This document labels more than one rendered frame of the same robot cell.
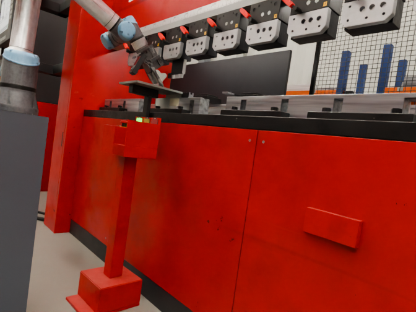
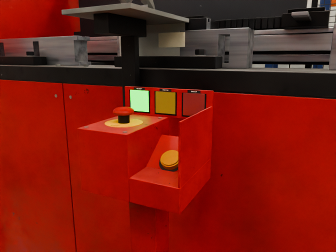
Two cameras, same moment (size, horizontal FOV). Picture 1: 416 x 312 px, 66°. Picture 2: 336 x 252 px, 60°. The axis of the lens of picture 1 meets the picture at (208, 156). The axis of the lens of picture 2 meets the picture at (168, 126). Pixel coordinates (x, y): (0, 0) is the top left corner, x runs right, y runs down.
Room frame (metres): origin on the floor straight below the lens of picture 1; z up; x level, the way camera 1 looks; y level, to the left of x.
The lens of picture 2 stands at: (0.90, 0.49, 0.90)
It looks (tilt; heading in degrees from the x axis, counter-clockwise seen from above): 13 degrees down; 341
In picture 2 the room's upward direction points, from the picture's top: straight up
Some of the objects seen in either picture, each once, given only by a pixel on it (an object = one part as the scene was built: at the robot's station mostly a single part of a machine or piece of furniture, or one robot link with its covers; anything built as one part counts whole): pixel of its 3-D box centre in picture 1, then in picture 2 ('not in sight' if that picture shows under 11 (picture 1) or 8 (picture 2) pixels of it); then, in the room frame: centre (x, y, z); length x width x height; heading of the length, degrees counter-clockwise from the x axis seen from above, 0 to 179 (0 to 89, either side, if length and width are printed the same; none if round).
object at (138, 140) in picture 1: (130, 135); (148, 139); (1.41, 0.35, 0.75); 0.20 x 0.16 x 0.18; 45
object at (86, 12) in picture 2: (151, 88); (131, 16); (1.62, 0.33, 1.00); 0.26 x 0.18 x 0.01; 132
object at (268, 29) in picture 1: (268, 25); not in sight; (1.30, -0.17, 1.26); 0.15 x 0.09 x 0.17; 42
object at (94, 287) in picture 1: (104, 289); not in sight; (1.39, 0.37, 0.06); 0.25 x 0.20 x 0.12; 135
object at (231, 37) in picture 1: (232, 33); not in sight; (1.44, -0.03, 1.26); 0.15 x 0.09 x 0.17; 42
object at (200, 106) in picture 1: (179, 108); (179, 49); (1.68, 0.18, 0.92); 0.39 x 0.06 x 0.10; 42
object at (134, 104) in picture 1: (124, 106); (34, 51); (2.13, 0.59, 0.92); 0.50 x 0.06 x 0.10; 42
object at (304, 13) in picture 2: (244, 96); (304, 16); (1.57, -0.13, 1.01); 0.26 x 0.12 x 0.05; 132
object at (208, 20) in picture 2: (179, 96); (174, 26); (1.70, 0.19, 0.99); 0.20 x 0.03 x 0.03; 42
